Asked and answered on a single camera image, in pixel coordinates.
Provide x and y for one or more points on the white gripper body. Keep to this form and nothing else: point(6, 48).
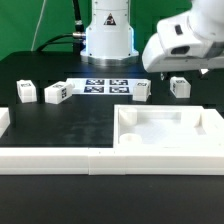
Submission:
point(188, 41)

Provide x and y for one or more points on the white square tabletop tray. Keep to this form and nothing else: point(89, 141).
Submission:
point(153, 126)

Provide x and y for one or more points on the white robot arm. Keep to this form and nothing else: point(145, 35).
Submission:
point(110, 38)

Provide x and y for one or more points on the white marker tag sheet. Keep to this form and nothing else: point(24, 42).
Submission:
point(106, 86)

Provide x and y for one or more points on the white left fence piece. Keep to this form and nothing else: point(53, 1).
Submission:
point(4, 120)

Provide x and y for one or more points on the white front fence bar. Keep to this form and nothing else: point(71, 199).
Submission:
point(106, 161)

